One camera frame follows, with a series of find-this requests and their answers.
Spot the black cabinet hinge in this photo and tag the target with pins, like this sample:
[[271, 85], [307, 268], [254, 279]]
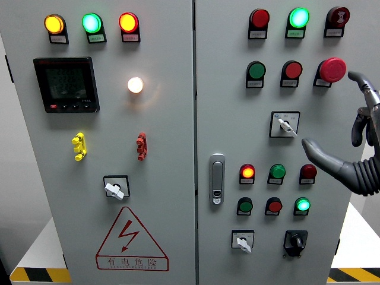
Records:
[[337, 247], [9, 69], [65, 261]]

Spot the dark red buzzer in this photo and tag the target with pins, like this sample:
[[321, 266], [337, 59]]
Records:
[[338, 16]]

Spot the small green push button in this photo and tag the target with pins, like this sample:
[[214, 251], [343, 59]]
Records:
[[245, 205]]

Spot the large unlit red lamp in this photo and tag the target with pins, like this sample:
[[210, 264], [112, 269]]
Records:
[[259, 18]]

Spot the small lit green lamp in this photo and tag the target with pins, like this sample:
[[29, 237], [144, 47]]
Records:
[[302, 205]]

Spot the grey cabinet door with lock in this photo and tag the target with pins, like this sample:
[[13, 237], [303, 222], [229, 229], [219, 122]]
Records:
[[237, 142]]

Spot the small red push button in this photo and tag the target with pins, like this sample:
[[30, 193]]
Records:
[[274, 205]]

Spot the black display meter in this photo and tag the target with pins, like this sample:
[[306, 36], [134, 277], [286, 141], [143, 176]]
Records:
[[66, 84]]

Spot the large lit green lamp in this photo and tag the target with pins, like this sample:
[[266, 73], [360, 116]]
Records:
[[91, 22], [299, 17]]

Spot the large red stop button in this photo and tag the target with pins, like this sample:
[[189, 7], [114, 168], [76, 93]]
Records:
[[333, 69]]

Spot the red warning triangle sign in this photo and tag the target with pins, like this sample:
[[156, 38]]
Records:
[[132, 262]]

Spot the small unlit green lamp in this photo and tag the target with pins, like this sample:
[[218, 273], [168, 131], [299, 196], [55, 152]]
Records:
[[278, 171]]

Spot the grey cabinet door with display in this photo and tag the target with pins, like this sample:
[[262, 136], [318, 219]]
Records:
[[166, 133]]

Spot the large lit yellow lamp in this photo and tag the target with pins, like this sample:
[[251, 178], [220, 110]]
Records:
[[54, 23]]

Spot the large lit red lamp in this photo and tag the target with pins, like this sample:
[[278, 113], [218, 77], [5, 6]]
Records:
[[128, 22]]

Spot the black yellow striped tape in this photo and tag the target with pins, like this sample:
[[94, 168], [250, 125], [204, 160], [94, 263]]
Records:
[[356, 275], [38, 275]]

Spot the small dark red lamp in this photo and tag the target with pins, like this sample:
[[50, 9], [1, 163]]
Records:
[[308, 171]]

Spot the silver door lock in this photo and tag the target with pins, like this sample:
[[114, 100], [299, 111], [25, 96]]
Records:
[[217, 178]]

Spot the lit white lamp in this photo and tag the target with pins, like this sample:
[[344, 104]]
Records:
[[135, 85]]

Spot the large red push button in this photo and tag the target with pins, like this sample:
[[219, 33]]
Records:
[[293, 69]]

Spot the large green push button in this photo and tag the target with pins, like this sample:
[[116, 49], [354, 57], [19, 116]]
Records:
[[256, 70]]

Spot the small lit red lamp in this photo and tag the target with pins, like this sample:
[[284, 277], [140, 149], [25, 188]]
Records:
[[247, 171]]

